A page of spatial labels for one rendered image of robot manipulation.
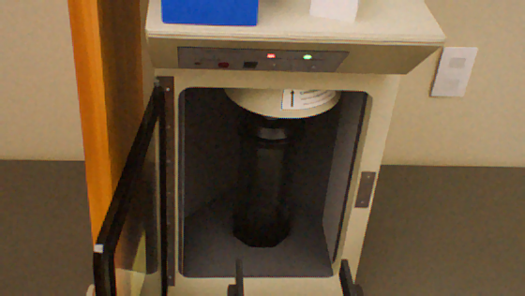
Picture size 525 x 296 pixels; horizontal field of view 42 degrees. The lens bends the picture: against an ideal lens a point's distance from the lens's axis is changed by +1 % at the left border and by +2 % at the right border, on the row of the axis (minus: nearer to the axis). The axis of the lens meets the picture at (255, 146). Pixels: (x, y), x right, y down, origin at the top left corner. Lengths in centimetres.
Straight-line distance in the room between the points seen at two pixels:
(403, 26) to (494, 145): 87
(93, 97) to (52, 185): 64
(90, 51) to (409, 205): 84
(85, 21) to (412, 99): 88
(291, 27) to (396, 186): 78
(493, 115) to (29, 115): 98
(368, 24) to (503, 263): 72
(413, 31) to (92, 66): 35
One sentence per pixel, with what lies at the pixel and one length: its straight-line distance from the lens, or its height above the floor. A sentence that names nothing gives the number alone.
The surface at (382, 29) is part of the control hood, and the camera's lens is 75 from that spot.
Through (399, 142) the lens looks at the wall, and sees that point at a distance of 152.
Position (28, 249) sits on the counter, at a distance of 129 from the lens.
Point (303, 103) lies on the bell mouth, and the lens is 93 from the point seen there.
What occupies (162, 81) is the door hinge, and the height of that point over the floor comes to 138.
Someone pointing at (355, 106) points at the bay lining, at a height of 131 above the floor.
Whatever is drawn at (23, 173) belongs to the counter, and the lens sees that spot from 146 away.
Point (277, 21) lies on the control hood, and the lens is 74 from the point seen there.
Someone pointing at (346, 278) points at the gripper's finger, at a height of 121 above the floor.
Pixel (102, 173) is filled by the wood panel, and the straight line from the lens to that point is 85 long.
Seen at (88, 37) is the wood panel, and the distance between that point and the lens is 75.
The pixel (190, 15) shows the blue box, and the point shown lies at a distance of 71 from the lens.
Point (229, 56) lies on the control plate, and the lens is 77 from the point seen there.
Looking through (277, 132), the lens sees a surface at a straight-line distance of 101.
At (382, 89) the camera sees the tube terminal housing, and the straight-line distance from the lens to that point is 91.
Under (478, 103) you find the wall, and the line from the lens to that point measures 152.
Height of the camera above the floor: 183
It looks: 36 degrees down
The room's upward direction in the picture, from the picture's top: 5 degrees clockwise
